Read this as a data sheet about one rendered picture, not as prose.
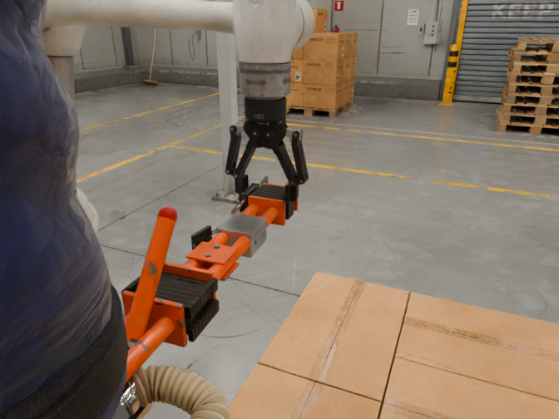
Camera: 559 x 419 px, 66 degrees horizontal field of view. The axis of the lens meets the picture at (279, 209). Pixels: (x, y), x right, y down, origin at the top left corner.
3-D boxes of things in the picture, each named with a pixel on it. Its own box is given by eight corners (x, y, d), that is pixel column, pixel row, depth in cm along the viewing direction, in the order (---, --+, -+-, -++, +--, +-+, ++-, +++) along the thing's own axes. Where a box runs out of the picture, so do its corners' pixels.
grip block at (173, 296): (190, 350, 51) (185, 308, 49) (121, 331, 54) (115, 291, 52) (222, 309, 58) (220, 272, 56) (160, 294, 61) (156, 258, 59)
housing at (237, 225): (253, 258, 71) (252, 234, 69) (215, 252, 73) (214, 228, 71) (268, 240, 77) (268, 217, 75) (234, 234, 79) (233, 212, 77)
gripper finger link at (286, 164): (270, 129, 81) (277, 125, 80) (296, 181, 83) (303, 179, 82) (262, 133, 78) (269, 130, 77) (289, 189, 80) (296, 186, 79)
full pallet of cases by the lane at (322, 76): (334, 117, 751) (340, 7, 681) (281, 113, 790) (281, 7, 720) (353, 105, 853) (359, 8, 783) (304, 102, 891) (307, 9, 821)
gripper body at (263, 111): (234, 97, 75) (236, 150, 79) (279, 101, 72) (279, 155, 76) (252, 91, 81) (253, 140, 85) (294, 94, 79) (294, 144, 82)
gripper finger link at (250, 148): (259, 133, 78) (253, 129, 78) (235, 181, 83) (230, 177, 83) (268, 128, 81) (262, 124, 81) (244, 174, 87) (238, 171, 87)
